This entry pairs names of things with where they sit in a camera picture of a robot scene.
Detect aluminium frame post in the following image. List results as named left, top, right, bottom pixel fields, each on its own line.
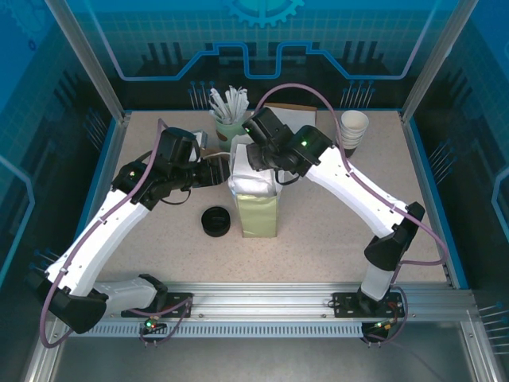
left=399, top=0, right=467, bottom=124
left=44, top=0, right=132, bottom=123

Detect blue printed enclosure panel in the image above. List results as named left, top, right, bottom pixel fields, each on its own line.
left=0, top=0, right=120, bottom=303
left=73, top=0, right=441, bottom=111
left=411, top=0, right=509, bottom=319

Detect brown cardboard napkin box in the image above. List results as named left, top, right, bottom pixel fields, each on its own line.
left=264, top=103, right=318, bottom=134

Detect black cup lid stack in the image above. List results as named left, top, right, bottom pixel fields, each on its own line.
left=200, top=205, right=232, bottom=239

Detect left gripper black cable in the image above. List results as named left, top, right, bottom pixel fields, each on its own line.
left=161, top=186, right=192, bottom=206

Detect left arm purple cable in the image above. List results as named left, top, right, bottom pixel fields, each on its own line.
left=39, top=118, right=196, bottom=349

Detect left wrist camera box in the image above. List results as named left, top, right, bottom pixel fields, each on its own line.
left=189, top=129, right=210, bottom=151

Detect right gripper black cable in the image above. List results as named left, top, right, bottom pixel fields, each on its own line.
left=273, top=169, right=304, bottom=187

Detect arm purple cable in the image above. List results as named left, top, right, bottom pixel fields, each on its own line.
left=39, top=118, right=196, bottom=349
left=254, top=82, right=449, bottom=346

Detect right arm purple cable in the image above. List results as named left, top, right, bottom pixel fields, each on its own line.
left=254, top=82, right=449, bottom=346

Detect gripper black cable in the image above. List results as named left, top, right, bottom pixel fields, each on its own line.
left=161, top=186, right=192, bottom=206
left=273, top=169, right=304, bottom=187

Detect pale green straw holder cup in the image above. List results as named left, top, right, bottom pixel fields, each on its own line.
left=215, top=117, right=250, bottom=153

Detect grey metal shelf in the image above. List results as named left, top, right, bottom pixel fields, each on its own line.
left=21, top=337, right=492, bottom=382

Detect white napkin stack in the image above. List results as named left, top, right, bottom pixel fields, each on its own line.
left=278, top=110, right=318, bottom=134

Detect printed paper carrier bag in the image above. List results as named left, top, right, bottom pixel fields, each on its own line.
left=210, top=141, right=286, bottom=239

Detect slotted grey cable duct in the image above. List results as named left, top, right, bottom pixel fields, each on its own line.
left=85, top=322, right=366, bottom=339

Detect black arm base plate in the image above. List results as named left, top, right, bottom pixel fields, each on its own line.
left=121, top=292, right=195, bottom=318
left=332, top=292, right=406, bottom=318

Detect nested pale paper cups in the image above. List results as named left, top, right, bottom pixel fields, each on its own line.
left=339, top=110, right=370, bottom=143

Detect small LED circuit board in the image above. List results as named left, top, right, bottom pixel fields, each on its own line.
left=363, top=318, right=400, bottom=334
left=139, top=316, right=167, bottom=334

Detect long aluminium base rail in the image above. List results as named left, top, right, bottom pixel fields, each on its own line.
left=51, top=281, right=478, bottom=324

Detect aluminium side rail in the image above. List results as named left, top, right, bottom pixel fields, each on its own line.
left=398, top=110, right=470, bottom=290
left=65, top=112, right=133, bottom=290

